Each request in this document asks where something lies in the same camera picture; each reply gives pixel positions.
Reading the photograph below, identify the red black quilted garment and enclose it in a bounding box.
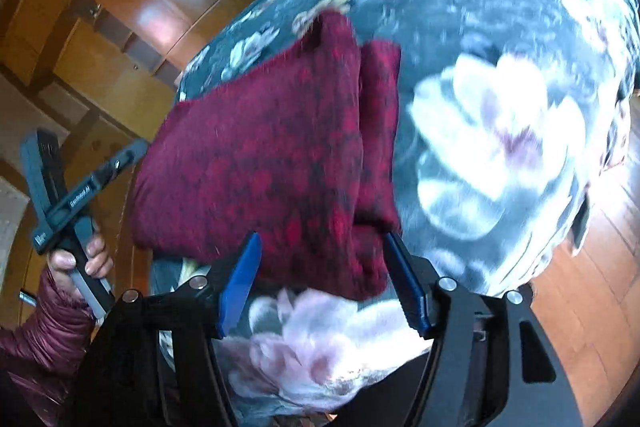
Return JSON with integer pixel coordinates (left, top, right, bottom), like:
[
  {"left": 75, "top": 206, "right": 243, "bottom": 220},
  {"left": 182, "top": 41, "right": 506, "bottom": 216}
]
[{"left": 130, "top": 11, "right": 401, "bottom": 300}]

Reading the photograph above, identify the person's left hand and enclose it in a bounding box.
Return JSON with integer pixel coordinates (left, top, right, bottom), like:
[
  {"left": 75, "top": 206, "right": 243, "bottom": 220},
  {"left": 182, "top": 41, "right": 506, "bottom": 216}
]
[{"left": 47, "top": 234, "right": 114, "bottom": 300}]

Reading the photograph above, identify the maroon puffer left sleeve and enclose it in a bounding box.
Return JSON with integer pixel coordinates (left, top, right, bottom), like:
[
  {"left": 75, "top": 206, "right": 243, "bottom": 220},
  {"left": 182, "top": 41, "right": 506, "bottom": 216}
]
[{"left": 1, "top": 268, "right": 96, "bottom": 426}]

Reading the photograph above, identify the teal floral bed cover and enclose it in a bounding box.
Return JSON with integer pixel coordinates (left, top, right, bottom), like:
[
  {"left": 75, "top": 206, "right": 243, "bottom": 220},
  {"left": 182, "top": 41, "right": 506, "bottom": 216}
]
[{"left": 153, "top": 0, "right": 639, "bottom": 426}]

